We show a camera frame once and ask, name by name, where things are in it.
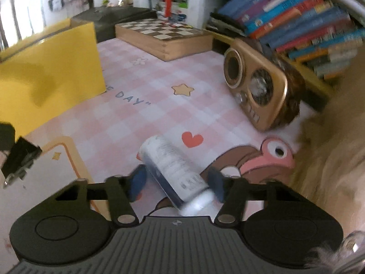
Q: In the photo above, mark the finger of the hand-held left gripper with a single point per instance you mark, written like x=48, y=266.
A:
x=7, y=137

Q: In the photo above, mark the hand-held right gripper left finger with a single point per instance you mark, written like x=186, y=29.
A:
x=138, y=183

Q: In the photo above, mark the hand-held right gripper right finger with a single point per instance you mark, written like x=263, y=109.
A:
x=216, y=184

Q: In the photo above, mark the black binder clip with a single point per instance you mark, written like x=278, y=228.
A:
x=24, y=157

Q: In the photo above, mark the white cylindrical tube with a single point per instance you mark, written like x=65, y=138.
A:
x=174, y=168

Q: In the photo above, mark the yellow cardboard box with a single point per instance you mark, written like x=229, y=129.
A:
x=51, y=71

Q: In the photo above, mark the pink checked cloth desktop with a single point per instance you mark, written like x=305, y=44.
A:
x=142, y=91

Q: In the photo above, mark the brown retro radio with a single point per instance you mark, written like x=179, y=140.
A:
x=256, y=85

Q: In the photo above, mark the orange white fluffy cat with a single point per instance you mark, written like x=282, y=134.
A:
x=333, y=154

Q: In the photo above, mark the grey fluffy trim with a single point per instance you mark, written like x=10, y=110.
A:
x=325, y=255

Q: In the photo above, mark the wooden chess box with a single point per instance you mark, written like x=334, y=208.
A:
x=171, y=41

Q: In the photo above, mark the black keyboard piano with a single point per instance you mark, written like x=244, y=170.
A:
x=114, y=20

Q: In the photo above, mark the green white container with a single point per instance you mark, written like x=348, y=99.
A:
x=182, y=8

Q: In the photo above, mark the row of blue spined books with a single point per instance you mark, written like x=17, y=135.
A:
x=293, y=20

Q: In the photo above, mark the red bottle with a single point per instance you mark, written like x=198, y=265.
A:
x=168, y=1

